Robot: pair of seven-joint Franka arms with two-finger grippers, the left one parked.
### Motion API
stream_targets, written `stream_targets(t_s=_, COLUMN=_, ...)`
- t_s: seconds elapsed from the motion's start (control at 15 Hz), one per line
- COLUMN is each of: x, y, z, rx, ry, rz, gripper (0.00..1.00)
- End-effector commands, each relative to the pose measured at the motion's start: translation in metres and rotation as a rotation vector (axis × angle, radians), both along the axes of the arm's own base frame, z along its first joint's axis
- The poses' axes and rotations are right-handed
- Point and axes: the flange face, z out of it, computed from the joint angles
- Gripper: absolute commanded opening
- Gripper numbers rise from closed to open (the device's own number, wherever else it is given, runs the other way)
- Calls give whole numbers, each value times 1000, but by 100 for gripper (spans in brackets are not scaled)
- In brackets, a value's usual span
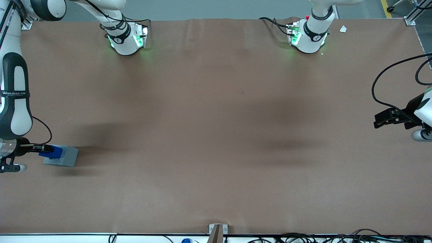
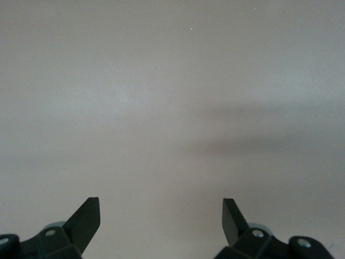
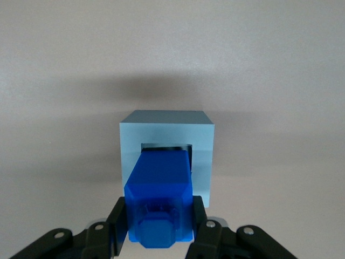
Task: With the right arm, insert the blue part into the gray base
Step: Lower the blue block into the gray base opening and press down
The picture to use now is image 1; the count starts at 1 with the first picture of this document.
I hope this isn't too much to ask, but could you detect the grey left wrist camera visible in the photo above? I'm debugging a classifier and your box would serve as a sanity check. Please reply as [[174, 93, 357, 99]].
[[411, 129, 432, 142]]

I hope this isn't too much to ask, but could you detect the black right base cable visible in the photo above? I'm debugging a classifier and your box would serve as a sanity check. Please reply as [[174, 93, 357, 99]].
[[84, 0, 152, 35]]

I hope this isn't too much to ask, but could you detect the short black looped cable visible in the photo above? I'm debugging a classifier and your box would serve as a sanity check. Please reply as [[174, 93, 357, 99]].
[[415, 57, 432, 86]]

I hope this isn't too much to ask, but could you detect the black left base cable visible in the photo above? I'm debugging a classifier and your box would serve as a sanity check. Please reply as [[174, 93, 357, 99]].
[[259, 17, 292, 36]]

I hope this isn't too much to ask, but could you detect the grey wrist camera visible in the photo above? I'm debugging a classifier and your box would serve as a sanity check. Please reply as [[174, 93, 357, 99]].
[[411, 129, 432, 142], [0, 156, 28, 173]]

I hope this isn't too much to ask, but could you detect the blue plastic part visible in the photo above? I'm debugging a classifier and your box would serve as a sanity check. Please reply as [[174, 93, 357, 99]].
[[38, 145, 63, 160]]

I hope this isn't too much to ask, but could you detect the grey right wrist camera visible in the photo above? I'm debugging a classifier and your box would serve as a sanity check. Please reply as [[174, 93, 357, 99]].
[[0, 156, 28, 173]]

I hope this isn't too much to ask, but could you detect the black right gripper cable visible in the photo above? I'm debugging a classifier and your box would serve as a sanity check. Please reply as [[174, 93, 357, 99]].
[[31, 116, 53, 146]]

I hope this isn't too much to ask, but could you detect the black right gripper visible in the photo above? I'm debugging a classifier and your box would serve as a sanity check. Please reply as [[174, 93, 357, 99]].
[[0, 137, 55, 159]]

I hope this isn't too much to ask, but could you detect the black cable bundle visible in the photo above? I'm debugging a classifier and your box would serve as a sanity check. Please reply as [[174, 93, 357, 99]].
[[248, 228, 432, 243]]

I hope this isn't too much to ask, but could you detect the black caster wheel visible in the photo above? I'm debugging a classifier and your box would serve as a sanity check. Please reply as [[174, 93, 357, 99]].
[[386, 0, 416, 13]]

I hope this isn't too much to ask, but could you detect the silver metal bracket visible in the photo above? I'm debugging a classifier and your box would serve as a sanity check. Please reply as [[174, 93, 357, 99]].
[[209, 223, 228, 235]]

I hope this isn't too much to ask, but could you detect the long black left gripper cable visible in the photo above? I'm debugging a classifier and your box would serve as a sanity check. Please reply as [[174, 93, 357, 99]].
[[371, 53, 432, 123]]

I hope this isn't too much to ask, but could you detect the gray square hollow base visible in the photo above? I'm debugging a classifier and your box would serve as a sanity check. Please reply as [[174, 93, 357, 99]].
[[43, 145, 79, 167]]

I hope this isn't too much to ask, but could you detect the silver aluminium frame profile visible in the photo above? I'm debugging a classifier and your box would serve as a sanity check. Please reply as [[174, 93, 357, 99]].
[[404, 0, 432, 26]]

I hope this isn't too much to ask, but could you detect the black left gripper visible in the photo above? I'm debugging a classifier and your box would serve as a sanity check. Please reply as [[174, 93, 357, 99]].
[[373, 93, 427, 130]]

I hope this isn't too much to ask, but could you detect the black base cable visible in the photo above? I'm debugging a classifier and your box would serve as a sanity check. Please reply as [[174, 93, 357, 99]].
[[259, 17, 292, 36], [84, 0, 152, 35]]

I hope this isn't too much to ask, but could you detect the brown table mat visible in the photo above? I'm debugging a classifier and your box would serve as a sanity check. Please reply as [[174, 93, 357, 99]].
[[0, 17, 432, 235]]

